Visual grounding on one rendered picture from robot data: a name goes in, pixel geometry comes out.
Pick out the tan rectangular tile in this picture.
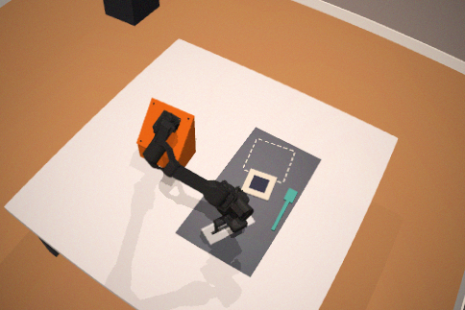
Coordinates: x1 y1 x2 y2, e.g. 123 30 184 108
241 169 277 200

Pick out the teal flat trowel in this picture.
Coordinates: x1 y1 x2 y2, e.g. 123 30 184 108
271 188 298 231

